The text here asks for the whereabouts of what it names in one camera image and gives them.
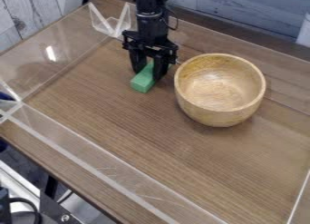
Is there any clear acrylic tray wall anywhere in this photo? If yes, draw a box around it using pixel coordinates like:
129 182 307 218
0 0 310 224

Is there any green rectangular block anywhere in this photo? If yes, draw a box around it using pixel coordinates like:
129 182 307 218
130 61 157 93

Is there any black cable loop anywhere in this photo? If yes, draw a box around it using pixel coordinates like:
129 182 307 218
0 186 43 224

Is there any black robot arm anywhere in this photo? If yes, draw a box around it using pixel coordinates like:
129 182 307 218
124 0 178 81

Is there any clear acrylic corner bracket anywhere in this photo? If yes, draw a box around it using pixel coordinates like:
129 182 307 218
89 3 133 39

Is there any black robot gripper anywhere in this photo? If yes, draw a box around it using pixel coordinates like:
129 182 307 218
124 31 178 82

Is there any black metal table bracket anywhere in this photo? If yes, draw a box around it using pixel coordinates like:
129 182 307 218
39 176 83 224

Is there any light wooden bowl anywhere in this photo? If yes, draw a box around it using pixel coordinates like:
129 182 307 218
174 54 266 127

